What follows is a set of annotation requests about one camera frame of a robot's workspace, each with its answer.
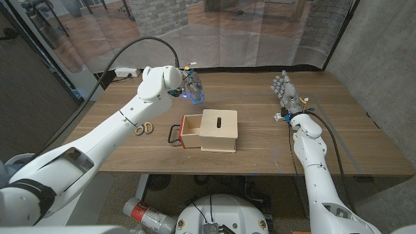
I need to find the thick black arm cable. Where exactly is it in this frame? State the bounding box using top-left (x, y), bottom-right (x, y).
top-left (305, 110), bottom-right (357, 214)
top-left (31, 36), bottom-right (181, 162)

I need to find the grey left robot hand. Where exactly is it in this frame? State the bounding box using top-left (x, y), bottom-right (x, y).
top-left (180, 66), bottom-right (205, 105)

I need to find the wooden drawer with red front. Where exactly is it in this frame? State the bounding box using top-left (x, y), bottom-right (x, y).
top-left (167, 114), bottom-right (203, 150)

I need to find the black floor cable tangle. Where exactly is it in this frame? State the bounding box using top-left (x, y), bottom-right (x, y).
top-left (193, 175), bottom-right (272, 209)

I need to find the blue denim clothing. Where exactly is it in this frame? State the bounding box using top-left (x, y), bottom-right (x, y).
top-left (0, 161), bottom-right (17, 188)

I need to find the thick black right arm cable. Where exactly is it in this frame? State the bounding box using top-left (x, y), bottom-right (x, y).
top-left (305, 110), bottom-right (357, 214)

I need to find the white grey rounded stand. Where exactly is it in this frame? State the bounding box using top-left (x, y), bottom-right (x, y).
top-left (6, 153), bottom-right (36, 165)

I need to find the white table leg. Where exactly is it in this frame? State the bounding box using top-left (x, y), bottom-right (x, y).
top-left (135, 174), bottom-right (150, 201)

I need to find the wooden box with slot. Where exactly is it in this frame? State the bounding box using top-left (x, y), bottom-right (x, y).
top-left (198, 109), bottom-right (239, 153)

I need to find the black backdrop stand pole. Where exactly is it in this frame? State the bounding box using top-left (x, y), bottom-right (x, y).
top-left (323, 0), bottom-right (361, 70)
top-left (0, 0), bottom-right (84, 105)

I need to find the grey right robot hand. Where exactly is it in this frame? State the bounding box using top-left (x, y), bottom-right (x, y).
top-left (270, 70), bottom-right (309, 120)

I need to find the white cylinder with red label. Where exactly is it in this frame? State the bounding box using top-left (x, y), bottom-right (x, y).
top-left (122, 196), bottom-right (177, 234)

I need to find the printed room backdrop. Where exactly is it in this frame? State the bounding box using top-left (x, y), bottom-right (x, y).
top-left (6, 0), bottom-right (357, 75)

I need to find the black round fan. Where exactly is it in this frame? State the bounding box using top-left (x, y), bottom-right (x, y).
top-left (145, 174), bottom-right (172, 192)

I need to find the white power strip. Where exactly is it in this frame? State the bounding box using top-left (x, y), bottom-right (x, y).
top-left (114, 67), bottom-right (142, 78)

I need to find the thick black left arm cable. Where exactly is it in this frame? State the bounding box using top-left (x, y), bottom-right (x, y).
top-left (31, 36), bottom-right (181, 162)

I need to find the blue toy camera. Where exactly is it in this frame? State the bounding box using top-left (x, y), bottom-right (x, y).
top-left (190, 86), bottom-right (205, 105)

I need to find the black door handle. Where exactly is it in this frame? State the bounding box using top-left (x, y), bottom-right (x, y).
top-left (0, 27), bottom-right (19, 42)

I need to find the white round robot torso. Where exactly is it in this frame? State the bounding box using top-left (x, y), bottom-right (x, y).
top-left (175, 194), bottom-right (270, 234)

